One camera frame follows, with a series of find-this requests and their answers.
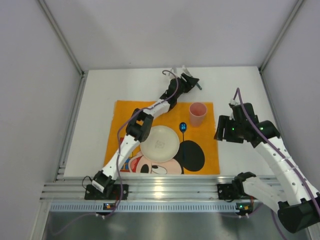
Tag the orange cartoon mouse towel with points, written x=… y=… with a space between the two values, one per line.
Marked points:
x=201 y=149

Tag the blue metallic spoon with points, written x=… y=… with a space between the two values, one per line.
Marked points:
x=183 y=128

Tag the fork with teal handle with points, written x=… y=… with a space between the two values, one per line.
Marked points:
x=186 y=71

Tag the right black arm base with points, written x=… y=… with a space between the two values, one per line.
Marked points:
x=234 y=190

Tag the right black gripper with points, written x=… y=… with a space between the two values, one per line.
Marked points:
x=222 y=128

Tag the cream round plate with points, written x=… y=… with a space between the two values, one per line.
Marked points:
x=161 y=145

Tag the pink plastic cup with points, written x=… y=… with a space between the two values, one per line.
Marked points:
x=197 y=113

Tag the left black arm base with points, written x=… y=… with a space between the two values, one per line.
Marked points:
x=116 y=192

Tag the aluminium mounting rail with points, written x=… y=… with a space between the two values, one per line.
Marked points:
x=144 y=188

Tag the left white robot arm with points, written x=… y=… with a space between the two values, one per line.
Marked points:
x=137 y=129

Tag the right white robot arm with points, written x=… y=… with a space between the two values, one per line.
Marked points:
x=297 y=205

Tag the perforated grey cable duct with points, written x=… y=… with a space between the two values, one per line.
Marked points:
x=152 y=207

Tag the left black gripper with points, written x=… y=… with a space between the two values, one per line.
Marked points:
x=188 y=81

